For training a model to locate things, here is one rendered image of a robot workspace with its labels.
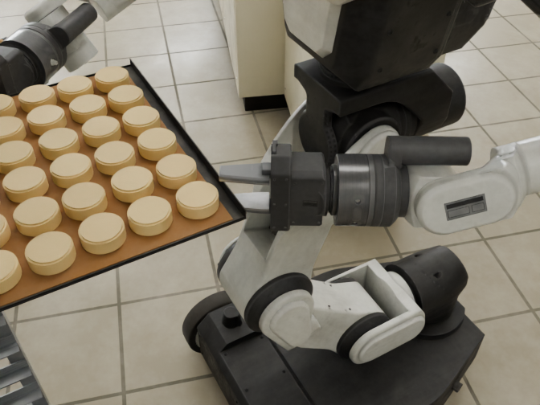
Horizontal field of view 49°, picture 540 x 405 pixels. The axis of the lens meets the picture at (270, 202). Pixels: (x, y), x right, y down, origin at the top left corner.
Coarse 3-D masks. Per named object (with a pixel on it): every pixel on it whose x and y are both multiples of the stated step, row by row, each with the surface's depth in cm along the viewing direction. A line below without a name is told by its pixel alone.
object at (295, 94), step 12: (288, 48) 223; (300, 48) 200; (288, 60) 226; (300, 60) 203; (288, 72) 229; (288, 84) 232; (300, 84) 207; (288, 96) 235; (300, 96) 210; (288, 108) 239
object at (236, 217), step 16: (128, 64) 95; (144, 80) 90; (160, 112) 85; (176, 128) 83; (192, 144) 79; (208, 176) 75; (224, 192) 73; (240, 208) 70; (224, 224) 68; (144, 256) 65; (96, 272) 63; (16, 304) 60
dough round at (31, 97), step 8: (32, 88) 86; (40, 88) 86; (48, 88) 86; (24, 96) 84; (32, 96) 84; (40, 96) 84; (48, 96) 84; (24, 104) 84; (32, 104) 84; (40, 104) 84
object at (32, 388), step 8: (32, 384) 131; (16, 392) 130; (24, 392) 131; (32, 392) 132; (40, 392) 132; (0, 400) 129; (8, 400) 130; (16, 400) 130; (24, 400) 130; (32, 400) 130
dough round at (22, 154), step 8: (8, 144) 76; (16, 144) 76; (24, 144) 76; (0, 152) 75; (8, 152) 75; (16, 152) 75; (24, 152) 75; (32, 152) 76; (0, 160) 74; (8, 160) 74; (16, 160) 74; (24, 160) 74; (32, 160) 76; (0, 168) 74; (8, 168) 74; (16, 168) 74
